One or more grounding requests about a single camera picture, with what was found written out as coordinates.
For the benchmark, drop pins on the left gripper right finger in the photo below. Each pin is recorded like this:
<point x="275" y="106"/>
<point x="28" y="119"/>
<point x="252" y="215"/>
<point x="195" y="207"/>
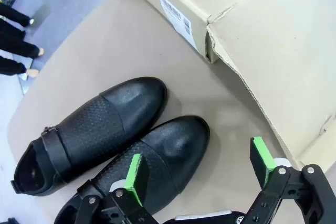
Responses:
<point x="278" y="182"/>

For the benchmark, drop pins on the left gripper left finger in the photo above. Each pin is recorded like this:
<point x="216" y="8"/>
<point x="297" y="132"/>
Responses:
<point x="136" y="182"/>

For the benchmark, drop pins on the black leather buckle shoe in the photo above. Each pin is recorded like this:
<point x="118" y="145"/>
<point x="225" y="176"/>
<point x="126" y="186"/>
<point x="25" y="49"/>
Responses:
<point x="181" y="145"/>
<point x="105" y="119"/>

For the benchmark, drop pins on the cardboard shoe box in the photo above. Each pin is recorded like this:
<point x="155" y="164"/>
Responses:
<point x="275" y="37"/>

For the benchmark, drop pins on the white barcode label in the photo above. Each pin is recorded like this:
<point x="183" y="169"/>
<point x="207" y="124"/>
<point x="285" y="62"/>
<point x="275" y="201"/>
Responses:
<point x="173" y="14"/>

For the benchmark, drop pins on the mannequin in white jacket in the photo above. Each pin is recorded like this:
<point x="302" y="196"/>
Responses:
<point x="15" y="47"/>

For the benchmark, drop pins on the figure in black leggings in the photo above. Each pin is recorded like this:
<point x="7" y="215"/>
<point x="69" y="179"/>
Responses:
<point x="13" y="15"/>

